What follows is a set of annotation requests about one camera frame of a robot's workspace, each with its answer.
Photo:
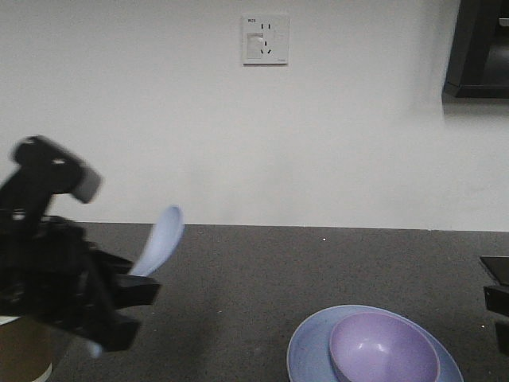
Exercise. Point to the black induction cooktop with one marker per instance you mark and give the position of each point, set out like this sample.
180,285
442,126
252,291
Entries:
498,267

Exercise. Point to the light blue plastic plate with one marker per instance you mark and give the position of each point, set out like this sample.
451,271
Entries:
308,357

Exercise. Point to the light blue plastic spoon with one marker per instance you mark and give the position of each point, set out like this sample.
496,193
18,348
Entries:
160,245

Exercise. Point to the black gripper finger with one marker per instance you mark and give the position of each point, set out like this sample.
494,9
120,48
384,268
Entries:
502,336
497,299

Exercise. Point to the purple plastic bowl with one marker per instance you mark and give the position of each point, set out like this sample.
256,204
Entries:
373,346

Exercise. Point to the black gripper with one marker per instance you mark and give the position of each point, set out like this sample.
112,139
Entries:
48,270

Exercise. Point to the brown paper cup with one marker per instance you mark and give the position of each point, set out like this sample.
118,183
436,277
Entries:
26,352

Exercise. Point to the white wall socket right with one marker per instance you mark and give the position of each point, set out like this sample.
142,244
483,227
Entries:
265,39

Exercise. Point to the black range hood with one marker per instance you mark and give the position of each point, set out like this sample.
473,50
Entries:
478,59

